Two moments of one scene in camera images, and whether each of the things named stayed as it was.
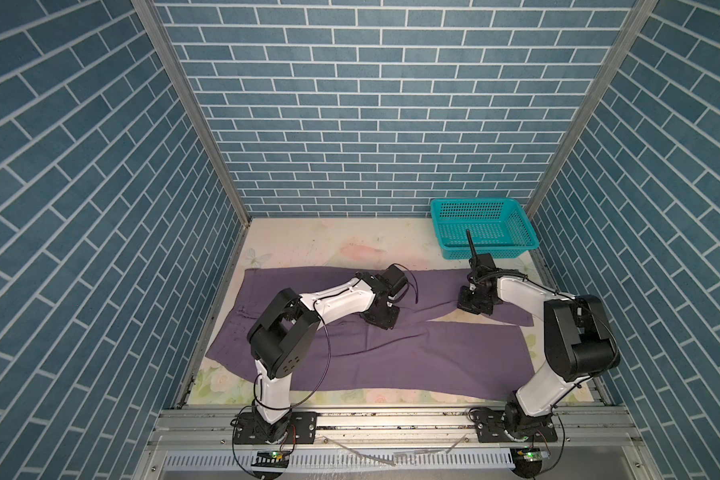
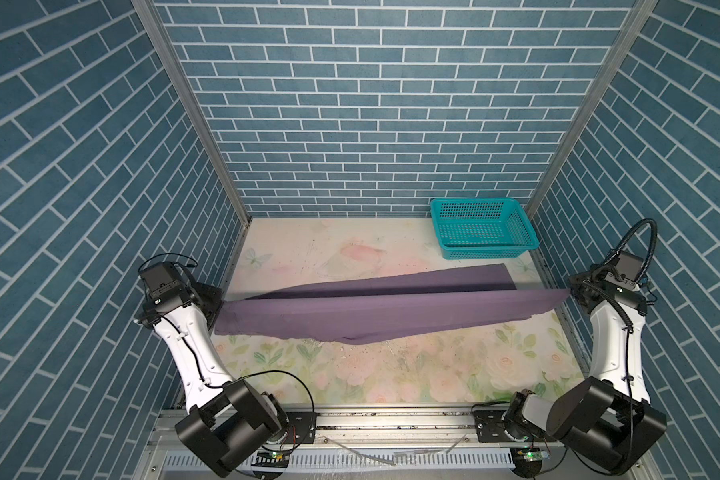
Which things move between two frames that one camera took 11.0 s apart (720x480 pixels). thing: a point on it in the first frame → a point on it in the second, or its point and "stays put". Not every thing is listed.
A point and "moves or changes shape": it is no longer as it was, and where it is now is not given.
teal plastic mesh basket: x=499 y=226 stays put
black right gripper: x=462 y=302 → x=579 y=279
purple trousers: x=435 y=341 moves or changes shape
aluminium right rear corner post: x=641 y=11 stays put
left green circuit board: x=271 y=459 stays put
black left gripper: x=389 y=322 → x=210 y=293
